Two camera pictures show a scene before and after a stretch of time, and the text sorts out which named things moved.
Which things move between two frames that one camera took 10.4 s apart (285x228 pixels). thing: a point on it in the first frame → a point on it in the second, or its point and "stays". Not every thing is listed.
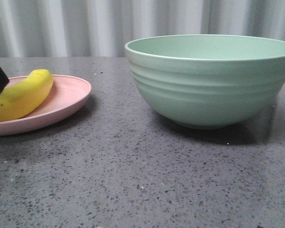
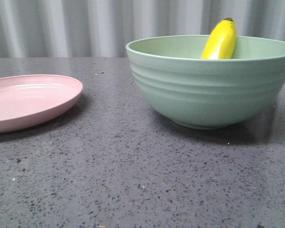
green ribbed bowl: [206, 80] stays
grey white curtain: [102, 28] stays
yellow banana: [21, 98] → [221, 44]
